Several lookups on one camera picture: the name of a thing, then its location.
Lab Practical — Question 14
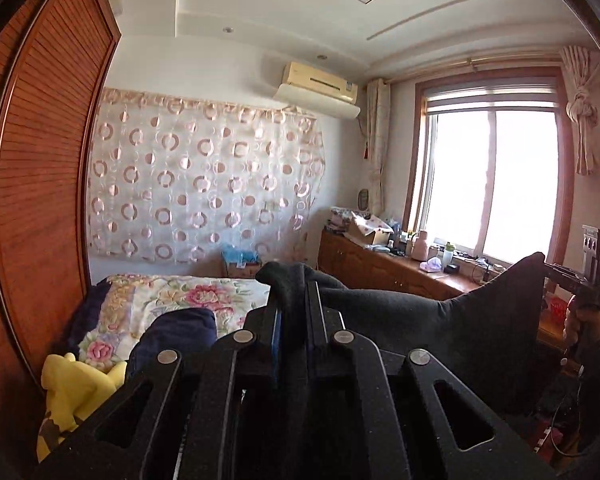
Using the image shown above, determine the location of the black garment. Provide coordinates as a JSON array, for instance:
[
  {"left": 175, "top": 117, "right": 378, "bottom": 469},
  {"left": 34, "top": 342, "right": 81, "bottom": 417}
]
[{"left": 256, "top": 252, "right": 544, "bottom": 416}]

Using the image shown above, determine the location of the person's right hand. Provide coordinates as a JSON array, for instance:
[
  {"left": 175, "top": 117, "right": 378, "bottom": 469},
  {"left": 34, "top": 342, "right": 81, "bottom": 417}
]
[{"left": 562, "top": 296, "right": 600, "bottom": 353}]

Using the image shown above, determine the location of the folded navy blue garment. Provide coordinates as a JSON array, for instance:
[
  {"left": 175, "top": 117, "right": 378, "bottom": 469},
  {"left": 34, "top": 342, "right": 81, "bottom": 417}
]
[{"left": 125, "top": 308, "right": 216, "bottom": 382}]

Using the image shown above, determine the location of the long wooden sideboard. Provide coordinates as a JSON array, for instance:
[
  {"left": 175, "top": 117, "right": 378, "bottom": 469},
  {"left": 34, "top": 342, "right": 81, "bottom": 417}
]
[{"left": 316, "top": 228, "right": 569, "bottom": 354}]

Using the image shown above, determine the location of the blue item behind bed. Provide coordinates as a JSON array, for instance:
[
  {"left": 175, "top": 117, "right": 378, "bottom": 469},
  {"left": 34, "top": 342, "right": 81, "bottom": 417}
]
[{"left": 221, "top": 244, "right": 261, "bottom": 268}]

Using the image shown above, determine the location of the cardboard box on sideboard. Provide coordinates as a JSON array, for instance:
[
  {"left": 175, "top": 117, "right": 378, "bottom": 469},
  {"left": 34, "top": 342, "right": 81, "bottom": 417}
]
[{"left": 344, "top": 212, "right": 393, "bottom": 246}]

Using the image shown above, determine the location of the pink white bottle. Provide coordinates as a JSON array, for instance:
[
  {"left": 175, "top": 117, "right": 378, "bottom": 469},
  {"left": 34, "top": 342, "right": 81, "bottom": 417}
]
[{"left": 411, "top": 230, "right": 429, "bottom": 262}]

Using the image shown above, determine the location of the navy blue blanket edge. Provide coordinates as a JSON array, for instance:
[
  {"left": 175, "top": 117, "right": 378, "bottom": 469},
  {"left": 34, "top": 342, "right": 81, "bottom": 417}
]
[{"left": 65, "top": 278, "right": 111, "bottom": 356}]

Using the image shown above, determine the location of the wooden framed window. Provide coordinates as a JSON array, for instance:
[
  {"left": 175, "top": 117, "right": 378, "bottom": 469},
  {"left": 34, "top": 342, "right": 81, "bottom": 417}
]
[{"left": 404, "top": 66, "right": 574, "bottom": 264}]

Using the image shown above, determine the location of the circle-patterned sheer curtain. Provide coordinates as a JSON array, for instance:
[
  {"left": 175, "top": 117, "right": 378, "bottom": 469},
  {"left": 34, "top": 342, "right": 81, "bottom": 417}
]
[{"left": 86, "top": 88, "right": 326, "bottom": 264}]

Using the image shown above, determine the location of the yellow plush toy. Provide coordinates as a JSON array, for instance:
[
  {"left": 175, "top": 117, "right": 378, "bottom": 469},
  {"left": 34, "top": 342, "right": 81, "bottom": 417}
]
[{"left": 36, "top": 352, "right": 126, "bottom": 462}]

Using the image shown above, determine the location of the tied beige window curtain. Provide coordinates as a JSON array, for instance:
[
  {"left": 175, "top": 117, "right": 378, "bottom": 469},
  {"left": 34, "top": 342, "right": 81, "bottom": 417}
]
[{"left": 559, "top": 44, "right": 600, "bottom": 177}]

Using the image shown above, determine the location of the wooden louvered wardrobe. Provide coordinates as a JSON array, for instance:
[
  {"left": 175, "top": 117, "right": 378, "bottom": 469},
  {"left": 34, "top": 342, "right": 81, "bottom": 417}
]
[{"left": 0, "top": 0, "right": 121, "bottom": 406}]

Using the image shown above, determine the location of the white wall air conditioner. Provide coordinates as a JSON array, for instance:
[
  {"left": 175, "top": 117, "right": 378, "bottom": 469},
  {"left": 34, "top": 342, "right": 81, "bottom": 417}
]
[{"left": 274, "top": 62, "right": 361, "bottom": 119}]

